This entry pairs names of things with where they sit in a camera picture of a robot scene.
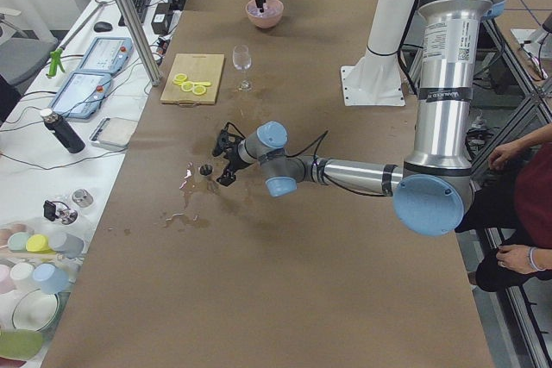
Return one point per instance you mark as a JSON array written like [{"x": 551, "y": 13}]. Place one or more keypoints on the white plate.
[{"x": 36, "y": 311}]

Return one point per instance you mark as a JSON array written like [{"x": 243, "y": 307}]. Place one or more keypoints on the upper teach pendant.
[{"x": 106, "y": 54}]

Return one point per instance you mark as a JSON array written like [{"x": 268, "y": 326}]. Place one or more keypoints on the lemon slice one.
[{"x": 179, "y": 78}]

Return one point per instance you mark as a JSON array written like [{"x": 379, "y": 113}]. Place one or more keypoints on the lemon slice two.
[{"x": 187, "y": 86}]

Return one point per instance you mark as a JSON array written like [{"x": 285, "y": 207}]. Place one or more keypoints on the teach pendant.
[
  {"x": 81, "y": 95},
  {"x": 106, "y": 54}
]

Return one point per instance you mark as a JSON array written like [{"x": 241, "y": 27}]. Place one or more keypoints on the wooden cutting board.
[{"x": 198, "y": 67}]

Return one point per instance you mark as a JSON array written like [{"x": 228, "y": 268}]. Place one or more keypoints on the aluminium frame post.
[{"x": 133, "y": 24}]

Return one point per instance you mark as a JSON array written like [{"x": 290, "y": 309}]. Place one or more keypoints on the black water bottle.
[{"x": 62, "y": 130}]

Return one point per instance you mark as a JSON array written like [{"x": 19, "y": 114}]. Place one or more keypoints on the white pedestal column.
[{"x": 375, "y": 80}]

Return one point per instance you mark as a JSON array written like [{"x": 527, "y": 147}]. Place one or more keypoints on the pink bowl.
[{"x": 265, "y": 18}]

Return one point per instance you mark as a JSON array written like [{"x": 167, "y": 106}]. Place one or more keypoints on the person in red shirt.
[{"x": 521, "y": 201}]

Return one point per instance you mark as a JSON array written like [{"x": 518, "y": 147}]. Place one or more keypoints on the small steel cup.
[{"x": 82, "y": 198}]

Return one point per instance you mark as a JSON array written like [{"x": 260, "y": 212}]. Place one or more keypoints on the lemon slice three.
[{"x": 199, "y": 90}]

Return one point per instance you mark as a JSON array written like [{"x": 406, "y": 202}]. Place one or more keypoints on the steel jigger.
[{"x": 205, "y": 171}]

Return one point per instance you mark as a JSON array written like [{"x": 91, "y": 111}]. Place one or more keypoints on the black computer mouse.
[{"x": 102, "y": 27}]

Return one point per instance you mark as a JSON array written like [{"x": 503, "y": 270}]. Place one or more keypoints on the small digital scale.
[{"x": 113, "y": 133}]

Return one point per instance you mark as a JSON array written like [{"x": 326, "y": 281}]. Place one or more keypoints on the lower teach pendant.
[{"x": 81, "y": 95}]

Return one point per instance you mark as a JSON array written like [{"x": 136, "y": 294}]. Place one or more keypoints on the clear wine glass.
[{"x": 242, "y": 62}]

